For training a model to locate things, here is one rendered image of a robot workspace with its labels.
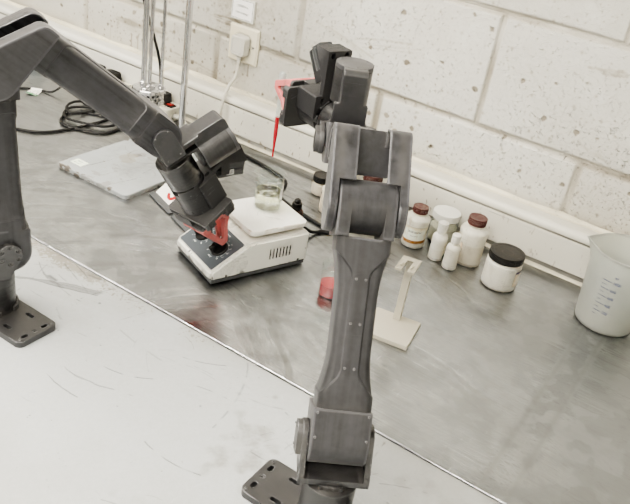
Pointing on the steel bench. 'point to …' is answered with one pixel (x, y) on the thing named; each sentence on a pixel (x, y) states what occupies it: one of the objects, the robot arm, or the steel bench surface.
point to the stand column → (185, 62)
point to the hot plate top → (253, 223)
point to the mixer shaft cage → (151, 56)
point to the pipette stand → (390, 322)
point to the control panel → (208, 248)
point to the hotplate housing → (253, 253)
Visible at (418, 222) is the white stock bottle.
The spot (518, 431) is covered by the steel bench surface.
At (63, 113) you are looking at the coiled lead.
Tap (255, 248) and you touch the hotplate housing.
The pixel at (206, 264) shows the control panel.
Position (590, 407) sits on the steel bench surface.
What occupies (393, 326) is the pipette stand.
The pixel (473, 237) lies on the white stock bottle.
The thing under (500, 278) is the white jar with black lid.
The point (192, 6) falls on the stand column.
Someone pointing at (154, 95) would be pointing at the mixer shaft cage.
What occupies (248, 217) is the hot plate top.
